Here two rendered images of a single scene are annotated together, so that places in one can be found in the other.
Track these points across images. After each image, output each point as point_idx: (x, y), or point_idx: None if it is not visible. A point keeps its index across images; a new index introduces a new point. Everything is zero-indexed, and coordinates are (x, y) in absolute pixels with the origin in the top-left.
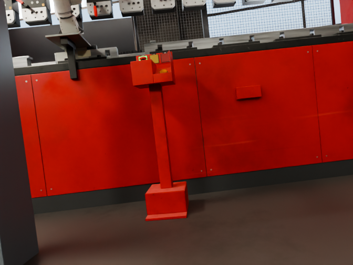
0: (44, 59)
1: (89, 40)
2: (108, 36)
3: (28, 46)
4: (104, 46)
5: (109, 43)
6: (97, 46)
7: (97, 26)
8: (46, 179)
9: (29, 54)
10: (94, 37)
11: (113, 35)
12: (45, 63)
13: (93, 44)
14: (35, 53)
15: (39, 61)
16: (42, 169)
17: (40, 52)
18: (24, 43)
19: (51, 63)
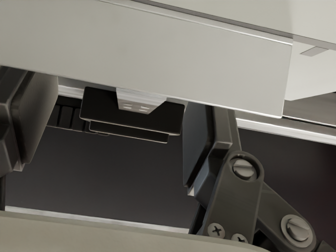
0: (288, 178)
1: (124, 208)
2: (44, 206)
3: (325, 235)
4: (73, 171)
5: (51, 176)
6: (100, 178)
7: None
8: None
9: (329, 206)
10: (101, 215)
11: (27, 204)
12: (330, 128)
13: (114, 187)
14: (310, 206)
15: (308, 176)
16: None
17: (297, 204)
18: (335, 245)
19: (304, 123)
